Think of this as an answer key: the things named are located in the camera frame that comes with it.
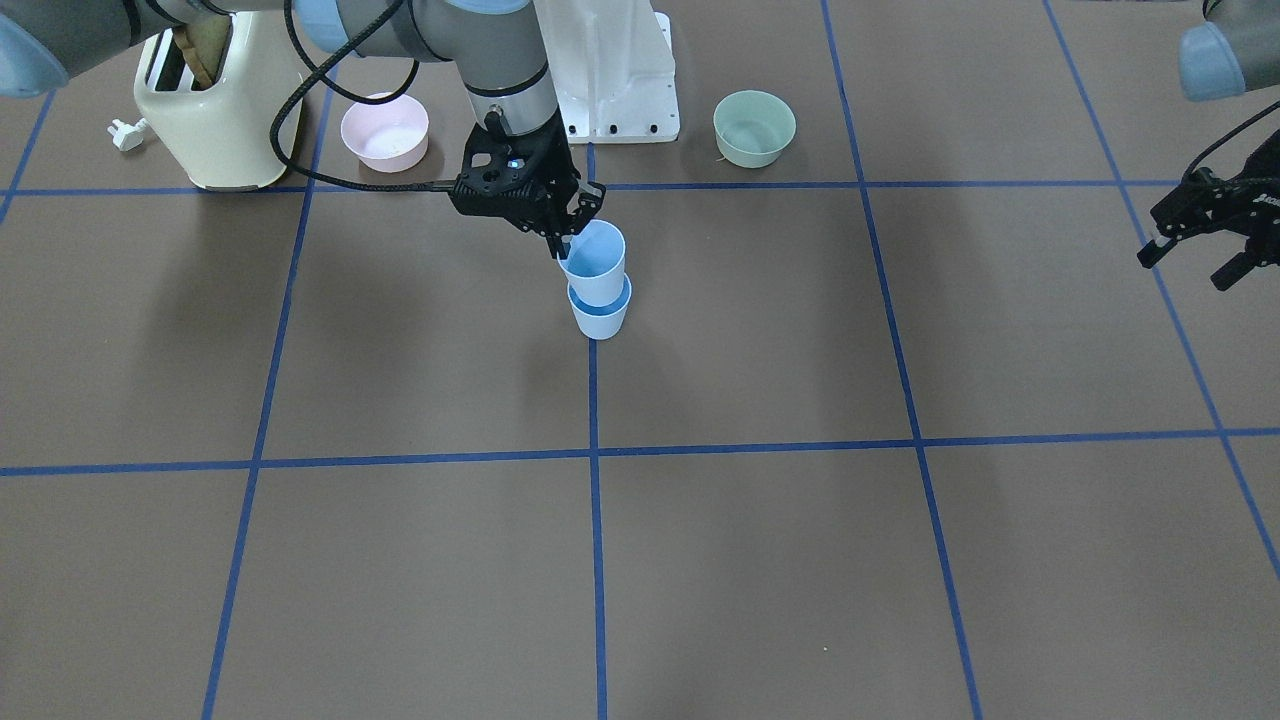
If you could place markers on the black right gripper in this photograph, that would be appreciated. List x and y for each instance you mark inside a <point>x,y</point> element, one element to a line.
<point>553,172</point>

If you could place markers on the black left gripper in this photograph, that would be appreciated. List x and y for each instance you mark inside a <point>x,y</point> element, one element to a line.
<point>1243,209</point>

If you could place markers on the light blue cup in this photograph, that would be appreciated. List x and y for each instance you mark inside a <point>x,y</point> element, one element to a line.
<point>595,264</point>
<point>601,322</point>

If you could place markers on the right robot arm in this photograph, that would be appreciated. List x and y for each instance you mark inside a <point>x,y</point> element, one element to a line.
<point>497,46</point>

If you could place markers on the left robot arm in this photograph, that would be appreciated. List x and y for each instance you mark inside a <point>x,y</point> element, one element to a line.
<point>1232,52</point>

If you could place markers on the pink bowl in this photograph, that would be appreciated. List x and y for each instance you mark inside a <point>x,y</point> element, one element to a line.
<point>390,137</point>

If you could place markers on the green bowl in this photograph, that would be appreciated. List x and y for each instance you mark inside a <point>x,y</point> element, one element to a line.
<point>753,128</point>

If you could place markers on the cream toaster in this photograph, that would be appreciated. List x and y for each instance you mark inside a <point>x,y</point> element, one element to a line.
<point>219,135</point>

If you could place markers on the bread slice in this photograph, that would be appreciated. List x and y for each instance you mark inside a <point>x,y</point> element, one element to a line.
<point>202,45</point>

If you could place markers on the white toaster plug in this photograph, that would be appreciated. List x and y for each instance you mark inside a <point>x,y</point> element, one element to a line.
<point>126,136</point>

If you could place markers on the white camera pillar base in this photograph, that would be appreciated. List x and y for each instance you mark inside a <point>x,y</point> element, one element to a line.
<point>614,69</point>

